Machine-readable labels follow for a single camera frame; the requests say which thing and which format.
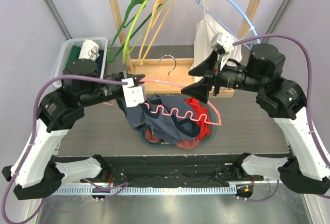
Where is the pink hanger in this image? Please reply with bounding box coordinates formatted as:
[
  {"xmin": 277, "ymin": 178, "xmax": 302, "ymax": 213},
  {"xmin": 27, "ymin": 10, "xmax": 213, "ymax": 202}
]
[{"xmin": 103, "ymin": 54, "xmax": 223, "ymax": 126}]

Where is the white tank top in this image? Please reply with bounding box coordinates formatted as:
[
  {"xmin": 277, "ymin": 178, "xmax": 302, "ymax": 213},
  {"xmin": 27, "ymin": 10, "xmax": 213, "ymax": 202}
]
[{"xmin": 190, "ymin": 0, "xmax": 238, "ymax": 69}]

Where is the navy tank top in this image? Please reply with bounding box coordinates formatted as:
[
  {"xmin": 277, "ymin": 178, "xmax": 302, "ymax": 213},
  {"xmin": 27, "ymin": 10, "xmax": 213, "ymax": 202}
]
[{"xmin": 124, "ymin": 94, "xmax": 201, "ymax": 143}]

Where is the maroon graphic tank top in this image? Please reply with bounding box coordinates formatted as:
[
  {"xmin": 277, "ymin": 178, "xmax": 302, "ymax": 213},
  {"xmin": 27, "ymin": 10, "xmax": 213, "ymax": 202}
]
[{"xmin": 144, "ymin": 129, "xmax": 200, "ymax": 150}]

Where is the lime green hanger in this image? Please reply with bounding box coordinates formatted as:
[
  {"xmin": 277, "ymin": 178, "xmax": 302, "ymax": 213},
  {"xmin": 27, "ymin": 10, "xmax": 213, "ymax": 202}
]
[{"xmin": 122, "ymin": 0, "xmax": 171, "ymax": 63}]

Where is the light blue hanger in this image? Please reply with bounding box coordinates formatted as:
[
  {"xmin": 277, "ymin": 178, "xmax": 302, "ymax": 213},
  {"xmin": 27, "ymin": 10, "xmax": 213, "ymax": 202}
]
[{"xmin": 190, "ymin": 0, "xmax": 263, "ymax": 57}]

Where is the yellow hanger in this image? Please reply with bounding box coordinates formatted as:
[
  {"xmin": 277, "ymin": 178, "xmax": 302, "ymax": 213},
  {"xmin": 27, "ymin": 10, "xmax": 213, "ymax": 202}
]
[{"xmin": 138, "ymin": 0, "xmax": 175, "ymax": 66}]

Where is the green plastic hanger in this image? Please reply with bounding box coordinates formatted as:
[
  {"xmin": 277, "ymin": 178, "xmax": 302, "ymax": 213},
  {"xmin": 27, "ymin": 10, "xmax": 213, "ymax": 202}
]
[{"xmin": 106, "ymin": 0, "xmax": 151, "ymax": 63}]

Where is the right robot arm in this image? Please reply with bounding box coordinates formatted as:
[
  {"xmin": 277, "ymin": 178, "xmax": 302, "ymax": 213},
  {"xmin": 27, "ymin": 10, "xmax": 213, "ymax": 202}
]
[{"xmin": 182, "ymin": 44, "xmax": 329, "ymax": 195}]

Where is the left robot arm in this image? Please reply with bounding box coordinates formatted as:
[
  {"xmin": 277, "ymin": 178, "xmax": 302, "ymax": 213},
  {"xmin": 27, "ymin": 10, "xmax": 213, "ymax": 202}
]
[{"xmin": 2, "ymin": 59, "xmax": 145, "ymax": 200}]

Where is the wooden clothes rack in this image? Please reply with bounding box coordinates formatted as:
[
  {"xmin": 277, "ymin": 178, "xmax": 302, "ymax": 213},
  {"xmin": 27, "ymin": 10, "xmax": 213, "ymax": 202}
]
[{"xmin": 103, "ymin": 0, "xmax": 270, "ymax": 99}]

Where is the navy folded shirt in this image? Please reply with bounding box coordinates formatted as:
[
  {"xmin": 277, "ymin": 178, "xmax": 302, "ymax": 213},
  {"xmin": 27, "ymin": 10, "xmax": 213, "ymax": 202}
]
[{"xmin": 96, "ymin": 50, "xmax": 104, "ymax": 67}]

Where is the teal plastic tub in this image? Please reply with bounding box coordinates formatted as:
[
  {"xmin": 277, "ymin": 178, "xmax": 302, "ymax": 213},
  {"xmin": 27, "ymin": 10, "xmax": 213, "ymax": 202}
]
[{"xmin": 138, "ymin": 103, "xmax": 217, "ymax": 147}]

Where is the green folded shirt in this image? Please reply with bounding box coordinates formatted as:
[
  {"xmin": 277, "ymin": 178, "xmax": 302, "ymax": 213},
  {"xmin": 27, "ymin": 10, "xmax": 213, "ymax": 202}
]
[{"xmin": 66, "ymin": 45, "xmax": 81, "ymax": 67}]

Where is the white plastic basket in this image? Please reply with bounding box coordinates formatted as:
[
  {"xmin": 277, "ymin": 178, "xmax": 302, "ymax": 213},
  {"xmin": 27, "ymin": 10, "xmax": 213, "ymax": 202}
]
[{"xmin": 54, "ymin": 37, "xmax": 108, "ymax": 78}]

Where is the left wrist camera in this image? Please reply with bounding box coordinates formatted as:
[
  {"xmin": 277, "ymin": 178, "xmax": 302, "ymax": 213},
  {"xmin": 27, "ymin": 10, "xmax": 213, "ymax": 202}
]
[{"xmin": 122, "ymin": 77, "xmax": 146, "ymax": 108}]

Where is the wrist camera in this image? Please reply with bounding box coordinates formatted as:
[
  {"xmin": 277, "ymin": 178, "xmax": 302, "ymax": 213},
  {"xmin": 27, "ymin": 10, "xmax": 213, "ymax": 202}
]
[
  {"xmin": 122, "ymin": 77, "xmax": 146, "ymax": 108},
  {"xmin": 210, "ymin": 32, "xmax": 242, "ymax": 69}
]

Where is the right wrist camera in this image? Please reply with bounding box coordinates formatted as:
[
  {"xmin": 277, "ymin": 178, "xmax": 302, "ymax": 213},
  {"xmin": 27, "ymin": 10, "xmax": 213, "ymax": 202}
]
[{"xmin": 210, "ymin": 32, "xmax": 242, "ymax": 69}]

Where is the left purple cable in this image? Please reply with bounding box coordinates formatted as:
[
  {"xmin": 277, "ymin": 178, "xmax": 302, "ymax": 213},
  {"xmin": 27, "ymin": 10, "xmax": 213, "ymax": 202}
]
[{"xmin": 0, "ymin": 75, "xmax": 127, "ymax": 223}]

